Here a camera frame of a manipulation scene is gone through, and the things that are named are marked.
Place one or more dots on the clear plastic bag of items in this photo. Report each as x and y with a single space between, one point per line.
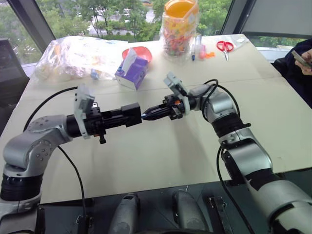
73 58

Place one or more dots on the person in dark clothes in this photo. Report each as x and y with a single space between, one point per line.
292 80

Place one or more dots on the small black box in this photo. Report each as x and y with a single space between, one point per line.
131 111

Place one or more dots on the blue pen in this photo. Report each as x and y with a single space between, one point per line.
193 52

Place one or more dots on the candy jar with orange lid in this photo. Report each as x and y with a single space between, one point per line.
179 29

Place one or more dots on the dark rounded grey shape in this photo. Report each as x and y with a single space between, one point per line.
125 214
189 212

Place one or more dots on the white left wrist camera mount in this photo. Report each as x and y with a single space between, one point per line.
81 102

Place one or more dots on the person's hand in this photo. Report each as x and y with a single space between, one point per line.
304 67

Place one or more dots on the small clear plastic bag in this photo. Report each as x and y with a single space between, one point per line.
240 41

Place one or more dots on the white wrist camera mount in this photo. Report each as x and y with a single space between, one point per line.
81 102
173 81

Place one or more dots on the purple tissue box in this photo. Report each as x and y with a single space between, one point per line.
134 73

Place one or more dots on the mobile phone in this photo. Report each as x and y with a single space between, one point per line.
300 58

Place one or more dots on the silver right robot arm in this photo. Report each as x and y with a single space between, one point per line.
251 151

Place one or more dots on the pink plastic tube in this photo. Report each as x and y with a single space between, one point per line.
201 48

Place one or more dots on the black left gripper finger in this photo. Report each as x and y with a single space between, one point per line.
113 122
111 113

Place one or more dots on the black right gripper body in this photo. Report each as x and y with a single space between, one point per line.
176 108

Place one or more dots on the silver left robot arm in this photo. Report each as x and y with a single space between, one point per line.
29 146

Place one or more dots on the orange plastic piece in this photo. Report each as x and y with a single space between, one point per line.
210 55

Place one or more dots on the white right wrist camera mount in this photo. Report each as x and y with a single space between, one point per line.
173 81

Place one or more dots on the red plastic bowl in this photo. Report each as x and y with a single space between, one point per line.
143 52

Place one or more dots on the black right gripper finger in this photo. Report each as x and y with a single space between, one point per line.
158 109
158 117

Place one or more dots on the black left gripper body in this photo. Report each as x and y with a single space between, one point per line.
93 120

